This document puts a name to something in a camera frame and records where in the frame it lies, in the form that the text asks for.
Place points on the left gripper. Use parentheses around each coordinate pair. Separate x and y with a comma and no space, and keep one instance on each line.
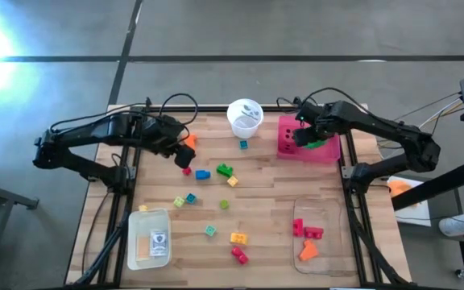
(163,131)

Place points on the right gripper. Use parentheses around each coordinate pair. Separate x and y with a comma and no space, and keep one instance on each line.
(316,118)

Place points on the green foam die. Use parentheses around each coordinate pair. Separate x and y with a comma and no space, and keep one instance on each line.
(320,144)

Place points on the orange block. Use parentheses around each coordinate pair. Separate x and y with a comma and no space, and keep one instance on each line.
(308,250)
(191,141)

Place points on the red foam die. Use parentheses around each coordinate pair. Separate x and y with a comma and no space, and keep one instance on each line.
(286,141)

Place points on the blue two-stud brick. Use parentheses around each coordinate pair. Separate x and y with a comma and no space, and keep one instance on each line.
(202,174)

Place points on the light green small brick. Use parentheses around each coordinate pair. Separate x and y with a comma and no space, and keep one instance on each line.
(179,202)

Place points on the white plastic bin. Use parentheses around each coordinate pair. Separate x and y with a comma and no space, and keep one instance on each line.
(148,221)

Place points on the clear plastic bin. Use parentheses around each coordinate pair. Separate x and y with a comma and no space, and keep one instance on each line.
(332,217)

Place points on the playing card deck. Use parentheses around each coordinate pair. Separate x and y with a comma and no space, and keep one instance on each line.
(158,243)

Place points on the red two-stud brick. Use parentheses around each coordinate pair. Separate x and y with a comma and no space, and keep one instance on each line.
(297,227)
(313,232)
(239,255)

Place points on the tan box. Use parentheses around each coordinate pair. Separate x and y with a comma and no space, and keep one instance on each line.
(143,247)

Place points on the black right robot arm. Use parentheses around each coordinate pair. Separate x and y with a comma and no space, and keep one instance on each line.
(397,129)

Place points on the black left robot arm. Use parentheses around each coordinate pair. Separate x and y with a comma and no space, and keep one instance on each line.
(95,133)

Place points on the pink plastic bin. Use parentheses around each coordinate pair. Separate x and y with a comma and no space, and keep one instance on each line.
(332,154)

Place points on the blue small brick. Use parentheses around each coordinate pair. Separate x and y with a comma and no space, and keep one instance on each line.
(243,144)
(191,197)

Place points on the green two-stud brick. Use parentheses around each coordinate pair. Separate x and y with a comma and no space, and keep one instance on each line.
(224,169)

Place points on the yellow small brick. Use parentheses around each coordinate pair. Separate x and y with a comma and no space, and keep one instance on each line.
(232,181)
(143,208)

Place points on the white plastic cup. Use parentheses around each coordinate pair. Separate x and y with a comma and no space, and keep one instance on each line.
(245,118)

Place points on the pale teal small brick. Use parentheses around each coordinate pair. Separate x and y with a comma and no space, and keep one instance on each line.
(210,230)

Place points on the orange-yellow brick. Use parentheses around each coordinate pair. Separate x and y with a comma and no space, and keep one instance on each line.
(239,238)

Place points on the orange object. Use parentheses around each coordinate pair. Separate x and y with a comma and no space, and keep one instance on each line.
(399,188)

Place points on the white paper sheet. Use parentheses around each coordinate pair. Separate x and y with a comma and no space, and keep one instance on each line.
(413,209)

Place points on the black desk bar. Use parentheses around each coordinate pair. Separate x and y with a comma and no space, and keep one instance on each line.
(437,187)

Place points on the person's foot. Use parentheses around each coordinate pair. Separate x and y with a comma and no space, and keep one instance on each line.
(455,225)

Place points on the grey metal side table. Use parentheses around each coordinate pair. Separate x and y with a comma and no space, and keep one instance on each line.
(4,197)

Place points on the caster wheel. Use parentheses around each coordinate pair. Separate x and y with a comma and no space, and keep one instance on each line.
(462,275)

